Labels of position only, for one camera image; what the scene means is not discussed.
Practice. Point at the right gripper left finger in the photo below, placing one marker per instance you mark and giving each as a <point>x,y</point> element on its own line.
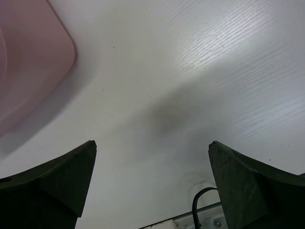
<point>51,195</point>

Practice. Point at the pink plastic dish rack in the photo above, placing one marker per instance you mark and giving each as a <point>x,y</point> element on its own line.
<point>36,53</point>

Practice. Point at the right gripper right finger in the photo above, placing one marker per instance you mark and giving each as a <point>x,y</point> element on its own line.
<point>255,195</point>

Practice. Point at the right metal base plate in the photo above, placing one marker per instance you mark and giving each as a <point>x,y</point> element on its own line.
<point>210,217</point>

